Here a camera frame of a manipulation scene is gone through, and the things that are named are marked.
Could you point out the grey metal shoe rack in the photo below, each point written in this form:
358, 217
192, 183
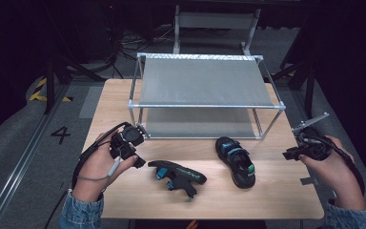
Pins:
203, 82

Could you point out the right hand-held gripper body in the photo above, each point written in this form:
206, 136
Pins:
313, 144

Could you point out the silver floor rail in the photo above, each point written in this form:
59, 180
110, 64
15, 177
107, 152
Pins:
19, 159

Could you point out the person's right hand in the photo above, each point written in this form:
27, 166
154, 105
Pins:
340, 175

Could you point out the grey folding metal frame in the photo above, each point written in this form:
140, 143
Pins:
216, 20

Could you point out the black metal stand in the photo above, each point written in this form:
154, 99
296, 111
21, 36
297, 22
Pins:
52, 79
309, 76

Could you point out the person's left hand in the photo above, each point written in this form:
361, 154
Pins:
97, 165

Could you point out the black sandal with green tab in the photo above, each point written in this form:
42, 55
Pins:
238, 162

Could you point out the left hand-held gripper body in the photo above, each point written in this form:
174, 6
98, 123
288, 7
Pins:
127, 140

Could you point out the small grey tape piece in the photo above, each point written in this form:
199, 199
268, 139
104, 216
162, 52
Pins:
307, 181

